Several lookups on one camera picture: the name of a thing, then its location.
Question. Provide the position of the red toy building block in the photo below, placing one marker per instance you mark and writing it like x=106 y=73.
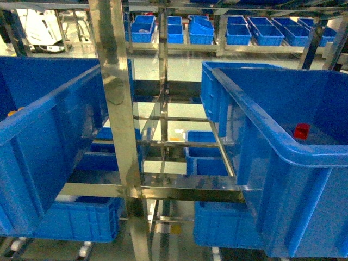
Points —
x=301 y=131

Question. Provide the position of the yellow toy building block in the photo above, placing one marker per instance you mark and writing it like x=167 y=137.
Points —
x=11 y=113

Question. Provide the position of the small blue bin on floor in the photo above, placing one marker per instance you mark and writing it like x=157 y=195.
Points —
x=203 y=160

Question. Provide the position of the blue bin behind right bin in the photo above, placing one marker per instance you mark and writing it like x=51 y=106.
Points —
x=210 y=92

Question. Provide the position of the blue bin lower right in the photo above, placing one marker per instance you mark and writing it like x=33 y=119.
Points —
x=227 y=225

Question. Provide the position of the large blue bin upper right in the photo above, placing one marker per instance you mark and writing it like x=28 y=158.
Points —
x=296 y=190

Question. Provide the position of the large blue bin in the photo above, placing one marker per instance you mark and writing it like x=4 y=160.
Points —
x=296 y=190
x=64 y=110

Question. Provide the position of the blue bin lower left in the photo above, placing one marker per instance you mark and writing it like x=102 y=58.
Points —
x=87 y=218

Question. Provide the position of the large blue bin upper left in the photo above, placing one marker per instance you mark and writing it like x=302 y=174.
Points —
x=64 y=110

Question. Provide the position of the white machine in background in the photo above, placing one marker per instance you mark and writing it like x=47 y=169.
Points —
x=42 y=31

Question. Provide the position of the stainless steel vertical post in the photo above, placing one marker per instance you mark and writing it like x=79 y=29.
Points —
x=109 y=33

